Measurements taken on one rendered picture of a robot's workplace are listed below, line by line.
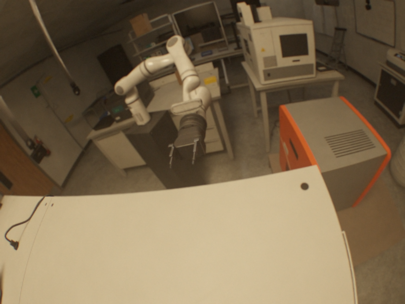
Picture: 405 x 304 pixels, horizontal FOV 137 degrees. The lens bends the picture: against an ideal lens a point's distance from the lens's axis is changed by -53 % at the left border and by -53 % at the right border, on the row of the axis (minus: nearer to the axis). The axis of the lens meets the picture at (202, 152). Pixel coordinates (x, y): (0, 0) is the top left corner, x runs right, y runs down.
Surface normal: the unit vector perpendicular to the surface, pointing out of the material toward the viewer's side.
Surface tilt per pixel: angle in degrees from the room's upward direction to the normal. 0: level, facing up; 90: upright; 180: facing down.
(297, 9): 90
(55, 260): 0
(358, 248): 0
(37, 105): 90
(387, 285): 0
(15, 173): 90
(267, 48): 90
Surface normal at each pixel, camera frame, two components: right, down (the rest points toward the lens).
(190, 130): -0.31, -0.58
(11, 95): 0.95, -0.18
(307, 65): -0.05, 0.70
